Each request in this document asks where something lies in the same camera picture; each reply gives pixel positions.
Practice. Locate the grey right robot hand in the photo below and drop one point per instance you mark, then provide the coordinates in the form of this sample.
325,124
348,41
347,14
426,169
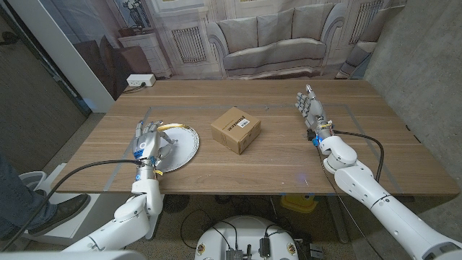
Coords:
315,112

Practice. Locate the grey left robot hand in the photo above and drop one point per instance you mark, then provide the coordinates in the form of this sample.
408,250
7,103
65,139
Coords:
146,144

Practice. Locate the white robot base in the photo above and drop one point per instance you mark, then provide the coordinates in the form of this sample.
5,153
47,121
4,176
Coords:
245,231

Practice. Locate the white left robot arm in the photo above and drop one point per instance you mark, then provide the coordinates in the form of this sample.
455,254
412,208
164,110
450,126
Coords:
133,216

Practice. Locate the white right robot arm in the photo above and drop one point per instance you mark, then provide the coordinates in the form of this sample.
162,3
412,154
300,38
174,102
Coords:
393,216

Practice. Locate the white paper plate gold rim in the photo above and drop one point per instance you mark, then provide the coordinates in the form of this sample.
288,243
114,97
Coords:
184,148

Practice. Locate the brown cardboard box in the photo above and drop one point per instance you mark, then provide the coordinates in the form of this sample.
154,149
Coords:
234,133

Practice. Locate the white power strip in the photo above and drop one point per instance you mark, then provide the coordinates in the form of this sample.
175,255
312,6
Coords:
140,79

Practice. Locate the black round floor disc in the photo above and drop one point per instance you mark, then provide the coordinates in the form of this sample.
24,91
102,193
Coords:
177,204

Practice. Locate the printed living room backdrop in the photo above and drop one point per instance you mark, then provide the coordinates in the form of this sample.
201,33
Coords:
274,36

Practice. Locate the yellow object under table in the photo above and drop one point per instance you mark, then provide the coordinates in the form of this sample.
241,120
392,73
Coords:
299,204

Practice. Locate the dark leather shoe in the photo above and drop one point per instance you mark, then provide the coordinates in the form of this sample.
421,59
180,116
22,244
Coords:
61,213

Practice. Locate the grey table leg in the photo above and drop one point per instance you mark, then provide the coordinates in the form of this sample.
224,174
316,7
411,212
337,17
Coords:
337,220

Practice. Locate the white floor stand base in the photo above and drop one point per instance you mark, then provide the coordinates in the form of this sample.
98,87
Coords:
30,177

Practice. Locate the person leg in jeans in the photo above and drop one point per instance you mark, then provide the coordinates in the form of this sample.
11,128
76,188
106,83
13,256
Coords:
14,198

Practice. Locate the black power adapter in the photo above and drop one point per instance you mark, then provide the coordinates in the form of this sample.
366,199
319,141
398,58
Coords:
264,247

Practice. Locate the white wall post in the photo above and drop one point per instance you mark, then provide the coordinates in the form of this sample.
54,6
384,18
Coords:
61,54

